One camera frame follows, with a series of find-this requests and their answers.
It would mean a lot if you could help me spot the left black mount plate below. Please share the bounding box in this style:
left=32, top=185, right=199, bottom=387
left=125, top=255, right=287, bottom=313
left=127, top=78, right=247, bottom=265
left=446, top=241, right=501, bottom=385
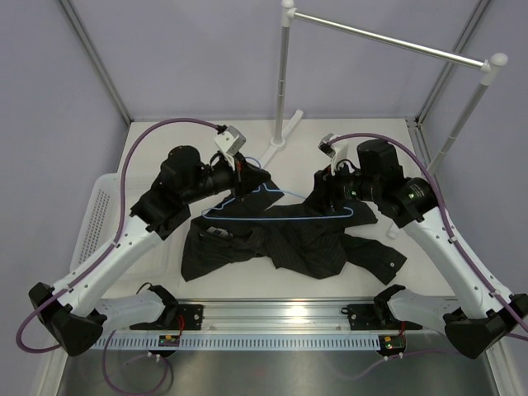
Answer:
left=130, top=303, right=204, bottom=331

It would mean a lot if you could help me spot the white plastic basket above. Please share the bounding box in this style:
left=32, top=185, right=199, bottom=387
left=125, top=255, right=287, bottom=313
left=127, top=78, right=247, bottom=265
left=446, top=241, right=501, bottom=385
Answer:
left=68, top=173, right=174, bottom=282

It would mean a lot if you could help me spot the metal clothes rack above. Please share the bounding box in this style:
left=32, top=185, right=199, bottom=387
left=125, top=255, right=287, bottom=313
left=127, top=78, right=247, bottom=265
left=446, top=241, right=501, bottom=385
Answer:
left=259, top=1, right=509, bottom=176

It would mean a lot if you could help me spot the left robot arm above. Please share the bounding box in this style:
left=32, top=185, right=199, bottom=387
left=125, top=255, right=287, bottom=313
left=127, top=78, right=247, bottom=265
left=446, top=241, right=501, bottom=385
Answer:
left=29, top=145, right=271, bottom=356

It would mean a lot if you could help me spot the black pinstripe shirt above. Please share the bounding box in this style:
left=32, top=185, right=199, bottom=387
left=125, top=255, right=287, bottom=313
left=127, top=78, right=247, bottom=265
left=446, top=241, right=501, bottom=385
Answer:
left=181, top=186, right=407, bottom=285

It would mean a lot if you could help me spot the blue wire hanger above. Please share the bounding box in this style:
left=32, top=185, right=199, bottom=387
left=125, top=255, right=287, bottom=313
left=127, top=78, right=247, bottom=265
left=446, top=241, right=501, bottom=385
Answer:
left=200, top=156, right=354, bottom=222

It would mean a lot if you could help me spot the right black mount plate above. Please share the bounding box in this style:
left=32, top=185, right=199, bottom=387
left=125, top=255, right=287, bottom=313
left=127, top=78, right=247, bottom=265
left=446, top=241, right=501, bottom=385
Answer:
left=340, top=303, right=415, bottom=331

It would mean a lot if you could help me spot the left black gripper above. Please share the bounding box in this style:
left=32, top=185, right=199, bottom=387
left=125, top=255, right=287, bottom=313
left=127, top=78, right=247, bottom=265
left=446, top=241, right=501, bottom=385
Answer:
left=181, top=153, right=271, bottom=205

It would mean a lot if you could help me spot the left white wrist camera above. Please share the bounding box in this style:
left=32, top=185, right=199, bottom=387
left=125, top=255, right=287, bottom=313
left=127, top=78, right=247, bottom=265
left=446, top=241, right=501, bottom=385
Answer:
left=214, top=125, right=246, bottom=170

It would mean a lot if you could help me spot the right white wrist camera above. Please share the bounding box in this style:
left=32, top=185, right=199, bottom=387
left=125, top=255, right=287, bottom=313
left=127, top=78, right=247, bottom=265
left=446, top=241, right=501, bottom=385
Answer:
left=318, top=134, right=349, bottom=175

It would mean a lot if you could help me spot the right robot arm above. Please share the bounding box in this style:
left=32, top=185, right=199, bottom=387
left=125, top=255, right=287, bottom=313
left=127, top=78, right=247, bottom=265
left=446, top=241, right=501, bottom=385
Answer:
left=309, top=133, right=527, bottom=359

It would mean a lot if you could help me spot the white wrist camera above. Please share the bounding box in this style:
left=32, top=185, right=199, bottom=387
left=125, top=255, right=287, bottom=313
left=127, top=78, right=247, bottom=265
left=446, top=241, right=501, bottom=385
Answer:
left=214, top=125, right=246, bottom=170
left=318, top=134, right=349, bottom=175

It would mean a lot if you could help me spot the black mount plate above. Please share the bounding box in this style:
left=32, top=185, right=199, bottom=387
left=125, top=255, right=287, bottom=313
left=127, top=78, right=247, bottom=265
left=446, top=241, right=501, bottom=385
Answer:
left=130, top=303, right=204, bottom=331
left=340, top=303, right=415, bottom=331

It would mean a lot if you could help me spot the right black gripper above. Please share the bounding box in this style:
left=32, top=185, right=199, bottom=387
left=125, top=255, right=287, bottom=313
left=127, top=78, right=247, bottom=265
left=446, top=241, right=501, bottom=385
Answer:
left=303, top=157, right=381, bottom=216

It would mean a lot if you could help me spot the white slotted cable duct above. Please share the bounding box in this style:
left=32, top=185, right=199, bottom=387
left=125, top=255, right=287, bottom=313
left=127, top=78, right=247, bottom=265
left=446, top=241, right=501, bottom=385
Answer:
left=92, top=332, right=381, bottom=351

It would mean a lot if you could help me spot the aluminium rail base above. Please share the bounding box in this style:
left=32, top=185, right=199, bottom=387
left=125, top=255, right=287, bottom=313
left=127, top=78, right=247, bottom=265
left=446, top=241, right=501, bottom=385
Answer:
left=93, top=290, right=458, bottom=333

